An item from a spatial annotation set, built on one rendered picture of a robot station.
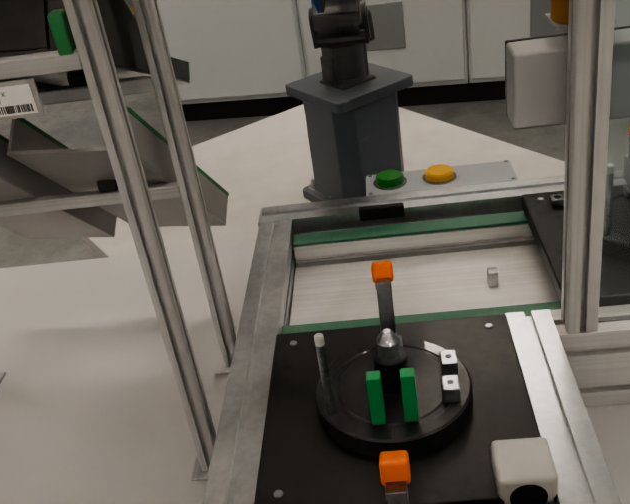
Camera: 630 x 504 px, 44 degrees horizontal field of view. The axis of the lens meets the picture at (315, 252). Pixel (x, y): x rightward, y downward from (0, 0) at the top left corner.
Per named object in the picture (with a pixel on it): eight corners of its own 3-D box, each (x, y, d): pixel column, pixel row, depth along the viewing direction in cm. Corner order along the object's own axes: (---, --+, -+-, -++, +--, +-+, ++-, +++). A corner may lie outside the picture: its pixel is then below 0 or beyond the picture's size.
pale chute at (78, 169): (134, 227, 106) (137, 195, 107) (226, 225, 102) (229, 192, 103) (5, 154, 79) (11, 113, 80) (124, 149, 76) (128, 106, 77)
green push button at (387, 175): (376, 182, 115) (374, 170, 114) (403, 179, 115) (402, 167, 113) (377, 195, 112) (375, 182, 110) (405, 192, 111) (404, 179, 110)
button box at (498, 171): (369, 210, 119) (365, 173, 116) (510, 195, 117) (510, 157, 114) (370, 233, 113) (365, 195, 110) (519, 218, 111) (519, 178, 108)
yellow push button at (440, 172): (424, 177, 114) (423, 165, 113) (452, 174, 114) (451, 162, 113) (426, 190, 111) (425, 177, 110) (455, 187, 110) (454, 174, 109)
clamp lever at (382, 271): (379, 338, 76) (370, 261, 75) (399, 336, 76) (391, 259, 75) (378, 349, 73) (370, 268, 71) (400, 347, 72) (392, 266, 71)
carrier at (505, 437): (279, 348, 85) (258, 249, 78) (506, 328, 82) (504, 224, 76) (256, 533, 64) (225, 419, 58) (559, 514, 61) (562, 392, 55)
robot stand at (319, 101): (368, 167, 141) (356, 58, 131) (423, 191, 131) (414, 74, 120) (301, 197, 135) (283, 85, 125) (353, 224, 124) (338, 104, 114)
